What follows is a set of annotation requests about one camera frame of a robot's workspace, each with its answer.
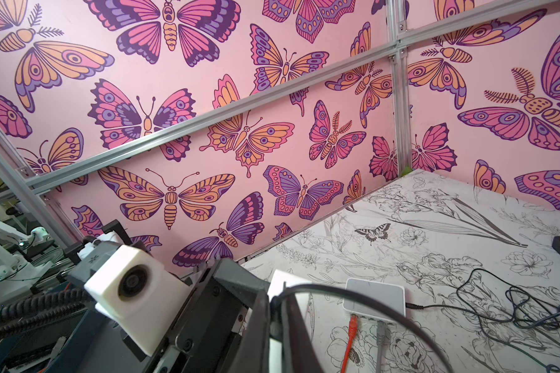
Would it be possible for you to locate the red ethernet cable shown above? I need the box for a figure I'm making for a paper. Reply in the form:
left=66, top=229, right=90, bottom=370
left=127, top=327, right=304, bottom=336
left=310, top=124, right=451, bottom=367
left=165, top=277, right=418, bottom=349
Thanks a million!
left=339, top=314, right=359, bottom=373

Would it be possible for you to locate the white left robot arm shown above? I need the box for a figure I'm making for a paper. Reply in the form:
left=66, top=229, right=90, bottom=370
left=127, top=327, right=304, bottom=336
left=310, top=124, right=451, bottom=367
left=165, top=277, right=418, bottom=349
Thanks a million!
left=0, top=232, right=269, bottom=372

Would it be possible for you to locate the black power adapter cable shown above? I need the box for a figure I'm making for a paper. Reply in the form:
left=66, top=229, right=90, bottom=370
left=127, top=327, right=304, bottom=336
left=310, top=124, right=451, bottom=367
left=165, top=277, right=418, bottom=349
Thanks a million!
left=404, top=267, right=560, bottom=373

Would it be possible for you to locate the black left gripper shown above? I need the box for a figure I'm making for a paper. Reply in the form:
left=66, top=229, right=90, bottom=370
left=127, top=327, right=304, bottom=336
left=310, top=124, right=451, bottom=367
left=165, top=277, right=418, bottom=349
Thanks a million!
left=143, top=258, right=270, bottom=372

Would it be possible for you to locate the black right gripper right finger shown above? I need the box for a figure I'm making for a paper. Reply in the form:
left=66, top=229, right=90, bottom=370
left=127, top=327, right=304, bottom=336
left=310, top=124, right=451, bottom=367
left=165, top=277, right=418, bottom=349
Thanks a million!
left=280, top=295, right=323, bottom=373

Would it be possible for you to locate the aluminium frame post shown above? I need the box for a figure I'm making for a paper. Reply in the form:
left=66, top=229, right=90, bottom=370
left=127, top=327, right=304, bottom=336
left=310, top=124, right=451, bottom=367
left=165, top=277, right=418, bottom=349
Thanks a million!
left=387, top=0, right=412, bottom=177

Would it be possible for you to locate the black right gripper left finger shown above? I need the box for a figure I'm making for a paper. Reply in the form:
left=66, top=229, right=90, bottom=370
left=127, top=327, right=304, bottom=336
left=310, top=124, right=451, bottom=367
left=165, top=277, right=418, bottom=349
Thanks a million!
left=229, top=292, right=271, bottom=373

